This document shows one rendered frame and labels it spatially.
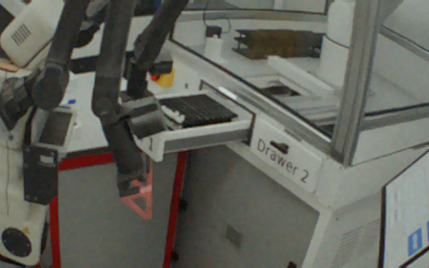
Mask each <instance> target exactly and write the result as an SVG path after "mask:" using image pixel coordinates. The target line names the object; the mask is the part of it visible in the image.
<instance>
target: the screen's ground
mask: <svg viewBox="0 0 429 268"><path fill-rule="evenodd" d="M422 165H423V169H424V175H425V184H426V191H427V196H428V197H427V199H428V206H429V187H428V181H429V152H428V153H427V154H426V155H424V156H423V157H422V158H421V159H420V160H419V161H417V162H416V163H414V165H412V166H411V167H410V168H408V170H406V171H405V178H407V177H408V176H409V175H410V174H411V173H413V172H414V171H415V170H416V169H417V168H420V167H421V166H422ZM401 185H402V199H403V200H402V201H401V202H400V203H398V204H397V205H396V206H395V207H393V208H392V209H390V210H389V194H391V193H392V192H393V191H394V190H396V189H397V188H398V187H400V186H401ZM386 191H387V194H386V200H387V202H386V226H385V228H386V233H385V237H386V238H385V251H384V255H385V256H384V266H383V268H397V267H399V266H400V265H401V264H403V263H404V262H406V261H408V260H409V259H410V258H412V257H413V256H415V255H416V254H417V253H419V252H420V251H421V250H423V249H424V248H426V247H427V246H429V242H428V243H427V241H428V240H427V232H426V230H427V229H426V223H427V222H428V221H429V217H428V218H427V219H425V220H424V221H422V222H421V223H420V224H419V225H417V226H416V227H414V229H412V230H411V231H409V232H408V233H407V234H405V207H404V204H405V202H404V186H403V181H402V182H400V183H399V184H398V185H397V186H396V187H394V181H392V182H391V183H389V185H387V186H386ZM400 205H403V221H402V222H400V223H399V224H398V225H397V226H395V227H394V228H393V229H392V230H390V231H389V226H388V225H389V213H391V212H392V211H393V210H394V209H396V208H397V207H399V206H400ZM428 208H429V207H428ZM420 227H422V248H420V249H418V251H416V252H415V253H413V254H412V255H410V256H409V257H408V236H409V235H411V234H412V233H413V232H415V231H416V230H417V229H419V228H420Z"/></svg>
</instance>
